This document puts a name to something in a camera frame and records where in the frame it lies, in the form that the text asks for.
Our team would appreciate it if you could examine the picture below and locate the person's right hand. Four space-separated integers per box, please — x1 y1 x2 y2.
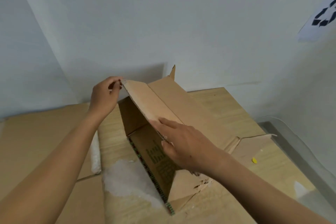
157 117 229 176

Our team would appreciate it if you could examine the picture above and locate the person's left hand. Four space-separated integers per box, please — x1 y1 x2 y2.
88 76 124 125

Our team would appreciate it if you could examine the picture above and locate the plain brown cardboard box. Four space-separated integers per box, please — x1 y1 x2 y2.
0 103 105 224
118 65 278 216

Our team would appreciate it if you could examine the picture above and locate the person's left forearm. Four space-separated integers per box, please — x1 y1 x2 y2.
0 112 105 224

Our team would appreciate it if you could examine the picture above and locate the person's right forearm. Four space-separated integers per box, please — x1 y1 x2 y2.
210 150 331 224

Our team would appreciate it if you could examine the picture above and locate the light wooden table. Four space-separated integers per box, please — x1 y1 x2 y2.
98 87 317 224

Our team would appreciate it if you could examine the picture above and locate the white paper recycling sign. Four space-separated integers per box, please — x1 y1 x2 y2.
298 0 336 43

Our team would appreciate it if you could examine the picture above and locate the white cable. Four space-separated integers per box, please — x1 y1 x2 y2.
256 116 336 180

